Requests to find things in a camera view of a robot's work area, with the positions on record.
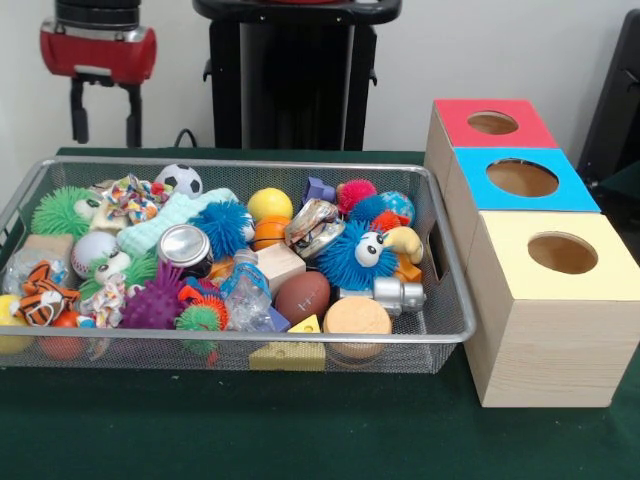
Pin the mint green knit cloth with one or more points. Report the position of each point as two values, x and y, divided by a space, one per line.
175 220

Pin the yellow ball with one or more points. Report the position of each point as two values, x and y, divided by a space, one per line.
270 204

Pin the brown toy football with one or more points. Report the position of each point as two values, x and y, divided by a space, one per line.
302 296

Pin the green spiky ball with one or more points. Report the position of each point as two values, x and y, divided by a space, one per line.
62 210

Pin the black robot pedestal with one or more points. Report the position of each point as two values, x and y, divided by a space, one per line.
300 80

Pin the black and white soccer ball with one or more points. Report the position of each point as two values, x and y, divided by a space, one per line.
180 180

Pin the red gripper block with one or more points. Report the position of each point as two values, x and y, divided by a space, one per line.
98 55

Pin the black chair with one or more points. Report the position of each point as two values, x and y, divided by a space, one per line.
620 120

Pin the clear mesh bin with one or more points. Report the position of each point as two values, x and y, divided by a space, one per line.
452 300

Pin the purple spiky ball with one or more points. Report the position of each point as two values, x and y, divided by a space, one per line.
155 300

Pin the blue fuzzy monster toy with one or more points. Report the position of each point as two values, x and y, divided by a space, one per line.
345 260

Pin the yellow cheese wedge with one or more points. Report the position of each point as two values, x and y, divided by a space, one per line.
288 356

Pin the wooden three-hole box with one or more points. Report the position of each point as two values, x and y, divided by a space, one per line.
550 340

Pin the dark green tablecloth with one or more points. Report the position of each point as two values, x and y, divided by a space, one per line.
300 430

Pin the orange tiger plush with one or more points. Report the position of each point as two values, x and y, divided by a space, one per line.
40 295

